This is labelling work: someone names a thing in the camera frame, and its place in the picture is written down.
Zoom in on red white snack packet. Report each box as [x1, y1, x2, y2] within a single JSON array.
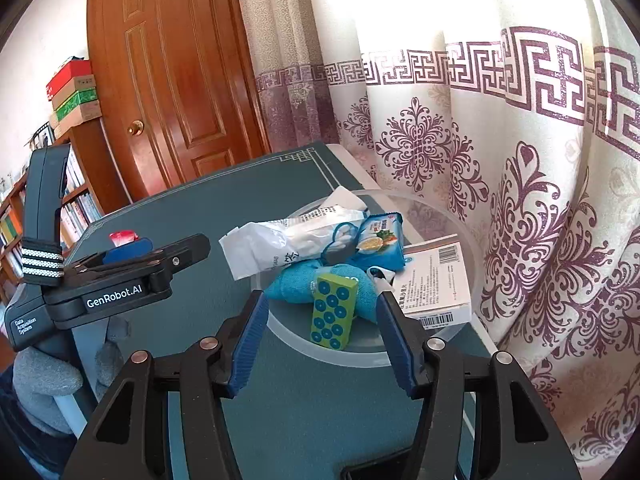
[[108, 230, 139, 247]]

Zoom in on white plastic refill bag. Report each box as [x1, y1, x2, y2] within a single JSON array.
[[219, 186, 369, 280]]

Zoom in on blue Curel cloth pouch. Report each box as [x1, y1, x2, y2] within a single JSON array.
[[266, 260, 378, 324]]

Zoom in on green blue dotted block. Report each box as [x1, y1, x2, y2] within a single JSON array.
[[309, 273, 358, 351]]

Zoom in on white medicine box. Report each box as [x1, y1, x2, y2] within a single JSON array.
[[392, 242, 472, 330]]

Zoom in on blue cracker pack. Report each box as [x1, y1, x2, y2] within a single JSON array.
[[330, 212, 405, 272]]

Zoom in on grey gloved left hand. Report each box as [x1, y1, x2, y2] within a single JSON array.
[[12, 316, 130, 438]]

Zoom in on wooden bookshelf with books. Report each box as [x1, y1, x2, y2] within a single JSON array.
[[0, 119, 132, 306]]

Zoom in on brass door knob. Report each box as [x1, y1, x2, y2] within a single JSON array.
[[127, 119, 144, 136]]

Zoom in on stacked boxes on shelf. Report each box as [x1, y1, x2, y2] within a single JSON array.
[[46, 56, 102, 139]]

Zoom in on teal table mat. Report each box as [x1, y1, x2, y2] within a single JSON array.
[[64, 140, 501, 480]]

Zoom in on brown wooden door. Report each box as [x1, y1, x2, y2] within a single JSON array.
[[87, 0, 271, 200]]

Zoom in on clear plastic round bin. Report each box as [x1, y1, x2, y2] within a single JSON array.
[[252, 190, 488, 368]]

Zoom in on purple patterned curtain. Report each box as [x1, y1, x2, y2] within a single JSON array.
[[240, 0, 639, 478]]

